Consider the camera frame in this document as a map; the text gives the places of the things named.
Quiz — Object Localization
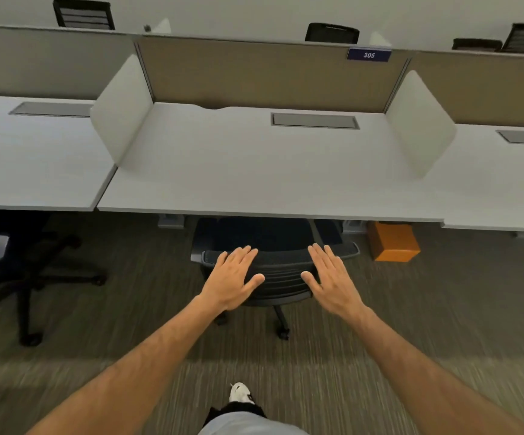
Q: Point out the person's left hand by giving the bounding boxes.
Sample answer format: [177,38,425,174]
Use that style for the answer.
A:
[199,246,266,311]

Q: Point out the person's right hand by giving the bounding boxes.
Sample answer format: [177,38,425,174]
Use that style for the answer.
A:
[300,243,366,318]

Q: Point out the person's left forearm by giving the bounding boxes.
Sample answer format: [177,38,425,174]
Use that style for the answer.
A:
[26,294,221,435]

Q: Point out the person's right forearm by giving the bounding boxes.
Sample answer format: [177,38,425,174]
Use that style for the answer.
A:
[347,306,524,435]

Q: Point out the black mesh office chair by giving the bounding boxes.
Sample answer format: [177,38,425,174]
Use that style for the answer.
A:
[190,217,361,341]

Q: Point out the orange cardboard box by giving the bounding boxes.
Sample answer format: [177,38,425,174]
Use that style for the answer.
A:
[367,221,421,263]

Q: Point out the white shoe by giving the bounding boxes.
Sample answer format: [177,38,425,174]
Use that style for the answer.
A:
[229,382,256,405]

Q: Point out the black sock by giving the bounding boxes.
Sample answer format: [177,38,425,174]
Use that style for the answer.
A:
[207,401,265,420]

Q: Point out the grey shorts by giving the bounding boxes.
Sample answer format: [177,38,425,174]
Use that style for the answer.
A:
[198,411,311,435]

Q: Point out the white desk side screen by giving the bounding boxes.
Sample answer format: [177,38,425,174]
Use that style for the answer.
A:
[385,70,457,179]
[90,54,155,164]

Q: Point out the beige partition panel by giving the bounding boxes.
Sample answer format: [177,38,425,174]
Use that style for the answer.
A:
[135,35,411,114]
[408,52,524,129]
[0,24,139,101]

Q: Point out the black office chair with armrest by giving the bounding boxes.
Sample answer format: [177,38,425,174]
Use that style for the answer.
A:
[0,210,108,348]

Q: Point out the blue desk label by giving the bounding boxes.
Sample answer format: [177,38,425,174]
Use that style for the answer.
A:
[347,47,392,62]

